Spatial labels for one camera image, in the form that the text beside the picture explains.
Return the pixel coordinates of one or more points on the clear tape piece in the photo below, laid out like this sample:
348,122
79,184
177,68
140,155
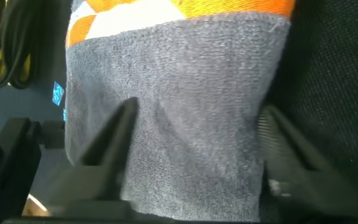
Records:
64,114
57,93

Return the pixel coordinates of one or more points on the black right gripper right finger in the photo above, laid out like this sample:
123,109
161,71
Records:
306,174

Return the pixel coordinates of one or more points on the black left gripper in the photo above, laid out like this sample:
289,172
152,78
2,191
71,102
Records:
8,174

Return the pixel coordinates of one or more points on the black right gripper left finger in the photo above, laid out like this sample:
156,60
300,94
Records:
104,161

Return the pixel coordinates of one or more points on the grey towel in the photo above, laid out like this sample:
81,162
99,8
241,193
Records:
182,109

